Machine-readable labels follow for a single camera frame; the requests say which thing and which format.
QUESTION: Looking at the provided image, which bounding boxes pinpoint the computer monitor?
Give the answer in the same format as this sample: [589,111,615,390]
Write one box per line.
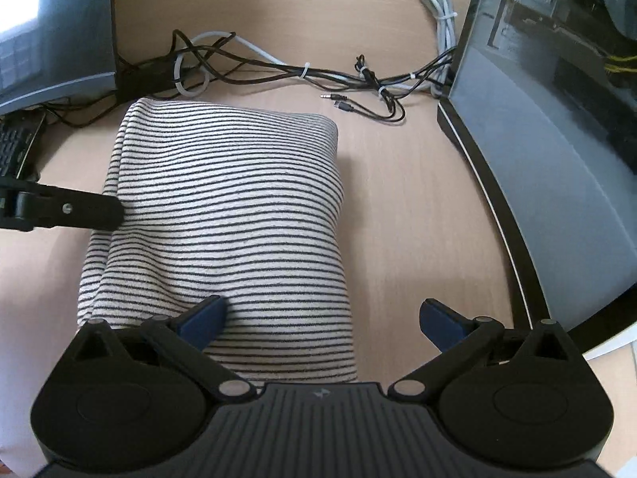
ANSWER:
[1,0,117,114]

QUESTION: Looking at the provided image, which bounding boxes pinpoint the black white striped garment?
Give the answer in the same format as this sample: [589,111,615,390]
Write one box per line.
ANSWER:
[77,98,358,384]

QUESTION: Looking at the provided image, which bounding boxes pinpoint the grey coiled cable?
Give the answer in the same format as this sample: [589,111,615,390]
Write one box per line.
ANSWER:
[414,0,459,98]

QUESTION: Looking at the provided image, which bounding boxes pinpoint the black keyboard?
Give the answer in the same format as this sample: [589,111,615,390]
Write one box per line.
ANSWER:
[1,110,47,179]

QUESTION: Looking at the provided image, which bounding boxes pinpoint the black cable bundle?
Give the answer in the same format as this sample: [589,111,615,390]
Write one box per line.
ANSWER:
[44,29,457,129]

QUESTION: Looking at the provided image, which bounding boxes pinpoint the black computer tower case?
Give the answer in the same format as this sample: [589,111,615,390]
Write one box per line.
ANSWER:
[438,0,636,359]

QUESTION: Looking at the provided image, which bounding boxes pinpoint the white cable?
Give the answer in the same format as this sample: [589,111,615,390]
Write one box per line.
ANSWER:
[172,30,310,98]

